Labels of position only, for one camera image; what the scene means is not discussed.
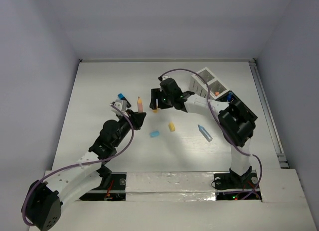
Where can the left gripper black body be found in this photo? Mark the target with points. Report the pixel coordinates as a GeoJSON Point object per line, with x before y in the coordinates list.
{"type": "Point", "coordinates": [134, 118]}

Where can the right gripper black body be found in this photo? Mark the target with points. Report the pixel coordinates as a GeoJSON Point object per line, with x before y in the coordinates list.
{"type": "Point", "coordinates": [165, 100]}

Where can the orange pencil-shaped marker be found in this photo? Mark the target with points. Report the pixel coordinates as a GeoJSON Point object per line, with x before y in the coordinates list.
{"type": "Point", "coordinates": [140, 105]}

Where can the light blue marker pen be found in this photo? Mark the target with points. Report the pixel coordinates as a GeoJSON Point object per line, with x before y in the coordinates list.
{"type": "Point", "coordinates": [205, 133]}

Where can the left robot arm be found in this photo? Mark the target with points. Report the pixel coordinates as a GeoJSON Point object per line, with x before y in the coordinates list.
{"type": "Point", "coordinates": [43, 203]}

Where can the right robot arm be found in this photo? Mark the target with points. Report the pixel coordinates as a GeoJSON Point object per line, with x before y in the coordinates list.
{"type": "Point", "coordinates": [233, 119]}

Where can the light blue marker cap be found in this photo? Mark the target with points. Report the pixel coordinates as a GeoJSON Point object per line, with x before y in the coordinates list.
{"type": "Point", "coordinates": [154, 134]}

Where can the black highlighter blue cap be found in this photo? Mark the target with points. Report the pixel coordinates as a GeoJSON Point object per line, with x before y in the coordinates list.
{"type": "Point", "coordinates": [122, 97]}

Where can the white slotted organizer box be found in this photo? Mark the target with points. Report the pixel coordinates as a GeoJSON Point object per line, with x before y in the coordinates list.
{"type": "Point", "coordinates": [205, 84]}

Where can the yellow marker cap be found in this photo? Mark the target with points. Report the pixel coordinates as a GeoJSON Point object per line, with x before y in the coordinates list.
{"type": "Point", "coordinates": [171, 127]}

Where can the black slotted organizer box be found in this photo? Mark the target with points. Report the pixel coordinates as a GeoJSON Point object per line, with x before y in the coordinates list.
{"type": "Point", "coordinates": [236, 99]}

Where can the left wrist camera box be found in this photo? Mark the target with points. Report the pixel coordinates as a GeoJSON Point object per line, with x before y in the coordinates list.
{"type": "Point", "coordinates": [119, 107]}

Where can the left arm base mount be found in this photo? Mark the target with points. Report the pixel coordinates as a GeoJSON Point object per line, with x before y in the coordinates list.
{"type": "Point", "coordinates": [112, 188]}

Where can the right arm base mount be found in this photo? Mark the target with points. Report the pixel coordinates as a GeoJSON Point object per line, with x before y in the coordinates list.
{"type": "Point", "coordinates": [231, 187]}

